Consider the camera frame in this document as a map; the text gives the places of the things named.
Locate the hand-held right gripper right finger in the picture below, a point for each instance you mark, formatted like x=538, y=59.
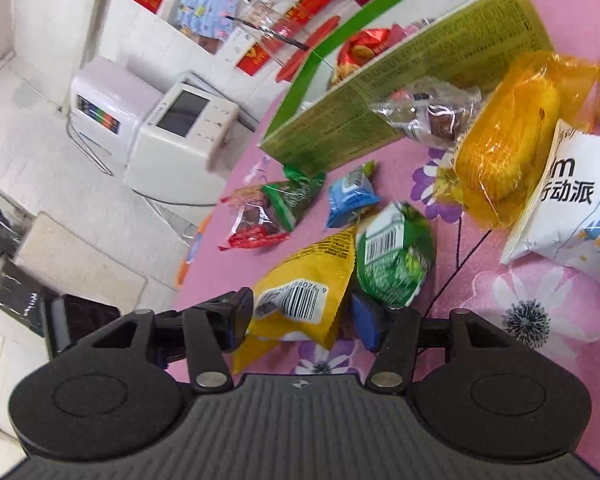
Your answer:
x=367, y=320

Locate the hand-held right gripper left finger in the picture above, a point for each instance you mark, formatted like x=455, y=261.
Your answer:
x=240, y=322

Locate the yellow snack packet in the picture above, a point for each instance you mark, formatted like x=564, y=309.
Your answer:
x=305, y=280

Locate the clear red date packet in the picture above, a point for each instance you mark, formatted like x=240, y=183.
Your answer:
x=252, y=222

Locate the green cardboard box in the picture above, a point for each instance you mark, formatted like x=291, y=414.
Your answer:
x=430, y=50

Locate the round green snack packet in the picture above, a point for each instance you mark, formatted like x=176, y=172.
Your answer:
x=395, y=260

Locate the small blue snack packet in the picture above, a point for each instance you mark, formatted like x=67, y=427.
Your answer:
x=352, y=195

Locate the small green snack packet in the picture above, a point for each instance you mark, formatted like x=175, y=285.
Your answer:
x=292, y=195

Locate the white device with screen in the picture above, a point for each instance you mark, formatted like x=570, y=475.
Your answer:
x=180, y=160

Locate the small clear wrapped snack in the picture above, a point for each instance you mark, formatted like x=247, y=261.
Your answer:
x=430, y=110

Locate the orange cellophane wrapped cake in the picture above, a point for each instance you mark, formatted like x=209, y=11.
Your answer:
x=510, y=145

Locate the white water purifier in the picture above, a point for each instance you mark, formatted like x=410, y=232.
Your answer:
x=110, y=90

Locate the white blue snack packet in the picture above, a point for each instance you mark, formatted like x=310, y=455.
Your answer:
x=570, y=200

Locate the red gold snack packet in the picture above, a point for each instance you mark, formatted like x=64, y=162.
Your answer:
x=365, y=45

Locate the red plastic basin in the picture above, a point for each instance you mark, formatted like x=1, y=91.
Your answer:
x=325, y=27

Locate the wall calendar poster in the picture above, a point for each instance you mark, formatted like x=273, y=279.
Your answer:
x=210, y=5

